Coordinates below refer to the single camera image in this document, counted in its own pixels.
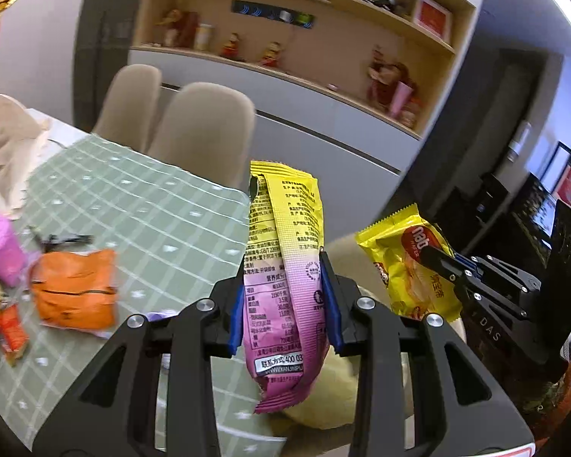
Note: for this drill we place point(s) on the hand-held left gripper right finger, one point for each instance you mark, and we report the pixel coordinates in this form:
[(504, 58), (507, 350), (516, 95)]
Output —
[(330, 304)]

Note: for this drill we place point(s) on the green checked tablecloth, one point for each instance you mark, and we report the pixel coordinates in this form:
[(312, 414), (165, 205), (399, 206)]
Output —
[(171, 209)]

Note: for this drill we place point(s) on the orange snack packet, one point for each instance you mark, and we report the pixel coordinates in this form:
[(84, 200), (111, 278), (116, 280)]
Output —
[(71, 290)]

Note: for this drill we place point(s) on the red framed picture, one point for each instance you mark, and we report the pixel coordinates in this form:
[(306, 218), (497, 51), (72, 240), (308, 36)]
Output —
[(431, 15)]

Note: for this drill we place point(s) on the yellow and pink snack wrapper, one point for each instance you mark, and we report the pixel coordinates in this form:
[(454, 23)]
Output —
[(285, 247)]

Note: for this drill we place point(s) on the yellow wafer packet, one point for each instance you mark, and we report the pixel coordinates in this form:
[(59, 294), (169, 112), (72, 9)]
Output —
[(399, 257)]

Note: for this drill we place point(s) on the white cup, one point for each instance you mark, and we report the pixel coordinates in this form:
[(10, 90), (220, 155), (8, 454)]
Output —
[(203, 37)]

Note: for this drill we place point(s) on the black power strip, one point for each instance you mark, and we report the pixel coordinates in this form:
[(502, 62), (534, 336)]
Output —
[(271, 13)]

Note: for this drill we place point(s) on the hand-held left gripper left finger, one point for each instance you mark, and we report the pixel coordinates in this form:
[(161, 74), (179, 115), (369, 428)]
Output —
[(235, 316)]

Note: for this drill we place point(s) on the brown doll figurine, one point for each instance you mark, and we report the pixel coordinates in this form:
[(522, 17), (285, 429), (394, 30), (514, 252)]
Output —
[(173, 26)]

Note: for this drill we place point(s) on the doll bouquet with pink wrap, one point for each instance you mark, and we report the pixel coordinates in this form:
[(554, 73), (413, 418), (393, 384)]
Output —
[(390, 83)]

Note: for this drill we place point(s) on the small red snack wrapper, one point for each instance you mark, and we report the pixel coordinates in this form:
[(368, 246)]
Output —
[(14, 333)]

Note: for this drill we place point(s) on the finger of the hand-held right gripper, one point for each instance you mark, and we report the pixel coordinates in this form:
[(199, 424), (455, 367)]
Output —
[(499, 271), (445, 262)]

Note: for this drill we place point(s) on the pink box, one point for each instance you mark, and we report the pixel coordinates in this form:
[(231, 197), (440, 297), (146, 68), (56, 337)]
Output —
[(2, 252)]

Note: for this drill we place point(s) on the red seated figurine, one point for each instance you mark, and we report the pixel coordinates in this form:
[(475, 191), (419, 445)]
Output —
[(270, 54), (231, 47)]

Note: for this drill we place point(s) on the yellow plastic bag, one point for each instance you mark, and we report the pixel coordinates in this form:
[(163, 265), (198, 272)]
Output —
[(333, 400)]

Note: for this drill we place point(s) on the cream cartoon tote bag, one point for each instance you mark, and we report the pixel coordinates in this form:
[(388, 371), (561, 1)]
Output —
[(4, 143)]

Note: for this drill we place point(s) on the grey sideboard cabinet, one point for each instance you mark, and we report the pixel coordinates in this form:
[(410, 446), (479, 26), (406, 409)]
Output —
[(304, 123)]

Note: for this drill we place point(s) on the black hair clip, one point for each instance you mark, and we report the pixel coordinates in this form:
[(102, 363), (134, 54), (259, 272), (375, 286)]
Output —
[(59, 239)]

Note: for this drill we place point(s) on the wooden wall shelf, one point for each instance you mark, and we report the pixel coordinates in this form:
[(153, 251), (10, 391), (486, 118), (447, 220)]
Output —
[(342, 47)]

